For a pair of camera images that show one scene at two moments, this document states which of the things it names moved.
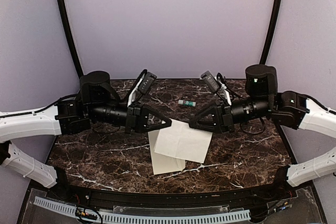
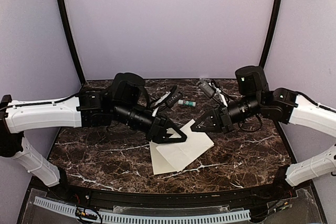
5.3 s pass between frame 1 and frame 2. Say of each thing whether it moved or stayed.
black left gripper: moved
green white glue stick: stayed
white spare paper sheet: moved
